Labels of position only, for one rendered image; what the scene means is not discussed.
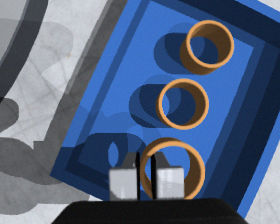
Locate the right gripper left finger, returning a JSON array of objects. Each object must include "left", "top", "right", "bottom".
[{"left": 109, "top": 152, "right": 140, "bottom": 201}]

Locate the blue open-top crate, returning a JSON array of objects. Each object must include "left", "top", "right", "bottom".
[{"left": 49, "top": 0, "right": 280, "bottom": 219}]

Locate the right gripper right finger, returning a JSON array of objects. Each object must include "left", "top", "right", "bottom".
[{"left": 151, "top": 152, "right": 184, "bottom": 200}]

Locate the bronze bushing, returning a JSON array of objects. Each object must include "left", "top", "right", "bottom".
[
  {"left": 140, "top": 137, "right": 205, "bottom": 199},
  {"left": 155, "top": 79, "right": 209, "bottom": 130},
  {"left": 180, "top": 20, "right": 234, "bottom": 75}
]

